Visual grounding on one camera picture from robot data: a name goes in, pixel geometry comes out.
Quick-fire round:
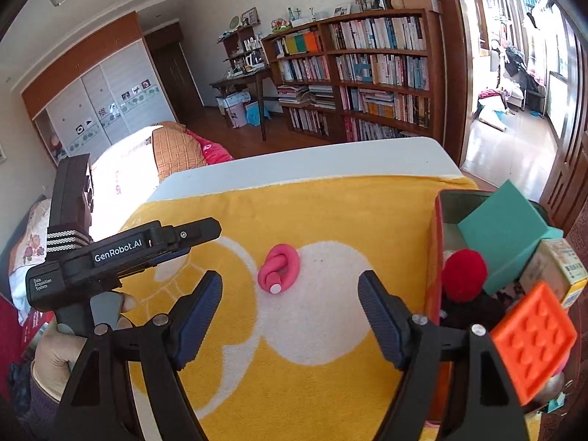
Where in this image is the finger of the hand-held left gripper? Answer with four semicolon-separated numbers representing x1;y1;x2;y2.
156;218;222;265

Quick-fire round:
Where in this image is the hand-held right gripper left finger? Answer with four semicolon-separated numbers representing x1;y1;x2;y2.
57;270;224;441

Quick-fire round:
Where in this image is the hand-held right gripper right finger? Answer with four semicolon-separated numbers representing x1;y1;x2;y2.
357;270;529;441

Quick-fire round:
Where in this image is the pink twisted foam curler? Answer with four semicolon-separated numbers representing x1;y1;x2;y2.
257;244;300;295

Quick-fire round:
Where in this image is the red pompom ball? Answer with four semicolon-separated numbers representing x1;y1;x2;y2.
442;249;488;303

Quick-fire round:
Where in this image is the red tin container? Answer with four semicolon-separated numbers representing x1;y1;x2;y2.
423;188;568;428

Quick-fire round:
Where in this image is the small orange studded block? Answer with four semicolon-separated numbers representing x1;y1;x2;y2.
491;281;578;407

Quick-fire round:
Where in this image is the deep teal box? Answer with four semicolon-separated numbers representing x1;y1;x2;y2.
457;180;565;295

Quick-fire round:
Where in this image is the small white green carton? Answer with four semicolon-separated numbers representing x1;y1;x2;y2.
519;237;588;308

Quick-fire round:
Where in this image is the person's left forearm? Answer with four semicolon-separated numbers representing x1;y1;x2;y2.
7;361;62;441

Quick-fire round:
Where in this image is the person's left hand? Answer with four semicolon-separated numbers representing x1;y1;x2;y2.
31;295;137;400

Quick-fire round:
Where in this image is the orange plaid pillow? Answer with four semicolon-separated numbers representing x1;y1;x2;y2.
151;123;205;182

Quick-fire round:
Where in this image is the bed with floral quilt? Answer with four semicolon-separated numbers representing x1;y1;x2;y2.
0;122;235;322

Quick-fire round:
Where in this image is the yellow and white towel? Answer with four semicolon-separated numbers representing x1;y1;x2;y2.
117;175;543;441

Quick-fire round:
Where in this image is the white and pink bin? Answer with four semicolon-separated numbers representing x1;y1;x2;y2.
217;92;251;128

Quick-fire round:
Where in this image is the white sliding door wardrobe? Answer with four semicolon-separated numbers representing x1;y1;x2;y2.
22;11;178;166

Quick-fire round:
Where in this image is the dark wooden room door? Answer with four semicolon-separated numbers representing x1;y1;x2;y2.
144;25;203;120

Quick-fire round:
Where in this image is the wooden desk with hutch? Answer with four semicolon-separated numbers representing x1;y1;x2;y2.
210;25;272;142

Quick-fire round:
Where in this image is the wooden bookshelf with books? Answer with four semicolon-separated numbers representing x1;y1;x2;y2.
261;9;448;144

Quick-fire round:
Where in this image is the carved wooden door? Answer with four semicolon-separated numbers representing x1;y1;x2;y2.
539;131;588;240

